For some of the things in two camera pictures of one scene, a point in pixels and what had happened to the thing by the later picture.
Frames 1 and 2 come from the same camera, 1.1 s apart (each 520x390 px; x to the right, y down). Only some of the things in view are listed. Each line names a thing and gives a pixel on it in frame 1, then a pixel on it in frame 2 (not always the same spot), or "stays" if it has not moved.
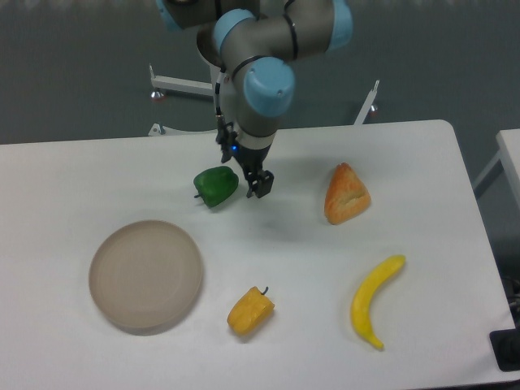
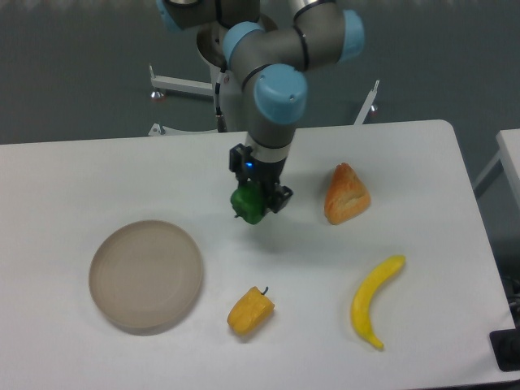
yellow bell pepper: [249, 314] stays
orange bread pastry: [346, 196] stays
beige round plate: [146, 277] stays
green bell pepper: [216, 184] → [249, 202]
